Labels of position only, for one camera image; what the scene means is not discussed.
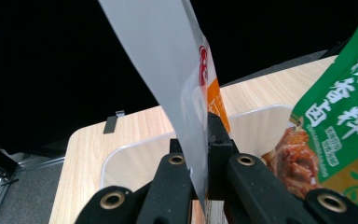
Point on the silver metal rail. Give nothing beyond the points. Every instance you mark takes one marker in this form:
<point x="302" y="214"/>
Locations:
<point x="40" y="163"/>

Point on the black clip on table edge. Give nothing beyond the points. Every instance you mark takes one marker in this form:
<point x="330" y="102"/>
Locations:
<point x="112" y="123"/>

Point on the clear plastic container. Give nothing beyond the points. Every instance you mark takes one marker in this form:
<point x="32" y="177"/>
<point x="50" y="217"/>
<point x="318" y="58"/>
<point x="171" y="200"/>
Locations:
<point x="136" y="161"/>

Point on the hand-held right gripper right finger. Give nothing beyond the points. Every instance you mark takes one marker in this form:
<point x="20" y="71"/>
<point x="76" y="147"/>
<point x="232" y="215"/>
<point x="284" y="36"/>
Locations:
<point x="219" y="146"/>

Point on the green seasoning packet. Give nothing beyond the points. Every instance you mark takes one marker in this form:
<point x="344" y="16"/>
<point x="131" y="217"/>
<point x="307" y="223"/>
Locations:
<point x="338" y="102"/>

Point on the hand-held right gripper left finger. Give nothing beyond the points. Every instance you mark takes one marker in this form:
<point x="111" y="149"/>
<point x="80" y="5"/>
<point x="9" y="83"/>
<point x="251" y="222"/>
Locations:
<point x="175" y="146"/>

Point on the white orange food packet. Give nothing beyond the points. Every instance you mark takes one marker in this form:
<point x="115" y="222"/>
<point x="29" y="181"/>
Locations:
<point x="167" y="62"/>

